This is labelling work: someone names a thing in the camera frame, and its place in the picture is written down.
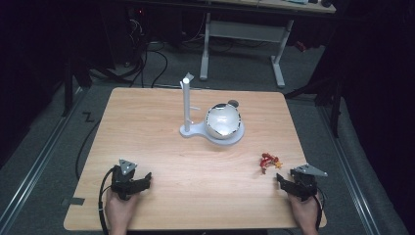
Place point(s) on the white round bowl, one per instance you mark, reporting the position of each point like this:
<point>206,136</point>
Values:
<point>222,121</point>

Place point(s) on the metal floor rail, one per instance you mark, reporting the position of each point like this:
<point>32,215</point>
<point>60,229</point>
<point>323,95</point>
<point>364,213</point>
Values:
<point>36,163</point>
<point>350,169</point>

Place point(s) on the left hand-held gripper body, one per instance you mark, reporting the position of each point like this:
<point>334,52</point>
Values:
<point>123,181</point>

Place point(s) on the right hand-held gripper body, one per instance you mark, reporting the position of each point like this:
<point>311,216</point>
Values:
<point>306,183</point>

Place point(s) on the black computer tower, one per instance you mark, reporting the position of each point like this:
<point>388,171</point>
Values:
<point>137,32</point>

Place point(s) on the grey tape strip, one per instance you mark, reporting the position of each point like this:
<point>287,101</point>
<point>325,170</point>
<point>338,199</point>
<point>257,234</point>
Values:
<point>74,201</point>

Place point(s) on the white stand with post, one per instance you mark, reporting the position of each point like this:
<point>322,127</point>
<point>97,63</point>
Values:
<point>187,107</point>

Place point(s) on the person's right hand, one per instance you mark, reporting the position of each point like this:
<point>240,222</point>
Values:
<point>305,213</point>

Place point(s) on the red and yellow toy figure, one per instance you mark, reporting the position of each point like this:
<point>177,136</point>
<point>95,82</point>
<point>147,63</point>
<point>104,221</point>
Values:
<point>269,160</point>

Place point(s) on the black stand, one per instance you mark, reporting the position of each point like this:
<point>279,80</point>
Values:
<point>326,94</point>
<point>70,84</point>

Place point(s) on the person's left hand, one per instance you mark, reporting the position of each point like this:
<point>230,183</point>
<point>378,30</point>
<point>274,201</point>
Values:
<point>120,210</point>

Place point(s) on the small red object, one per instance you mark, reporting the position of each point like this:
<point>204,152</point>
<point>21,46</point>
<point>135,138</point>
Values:
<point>300,46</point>

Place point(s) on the small grey round disc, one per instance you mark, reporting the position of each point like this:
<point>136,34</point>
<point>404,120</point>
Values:
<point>233,103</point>

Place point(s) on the desk with white legs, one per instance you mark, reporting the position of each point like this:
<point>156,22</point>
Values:
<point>248,31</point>

